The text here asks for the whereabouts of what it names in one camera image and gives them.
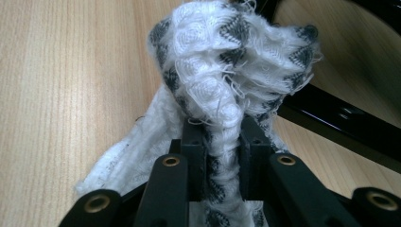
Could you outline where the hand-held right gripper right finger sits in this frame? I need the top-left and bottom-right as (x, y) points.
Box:
(237, 114), (276, 201)

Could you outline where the black wavy tray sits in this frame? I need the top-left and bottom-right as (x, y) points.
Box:
(226, 0), (401, 174)

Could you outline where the white grey patterned cloth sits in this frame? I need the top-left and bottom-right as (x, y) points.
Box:
(75, 0), (324, 227)

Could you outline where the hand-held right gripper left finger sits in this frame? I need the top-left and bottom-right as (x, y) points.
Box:
(171, 117), (210, 202)

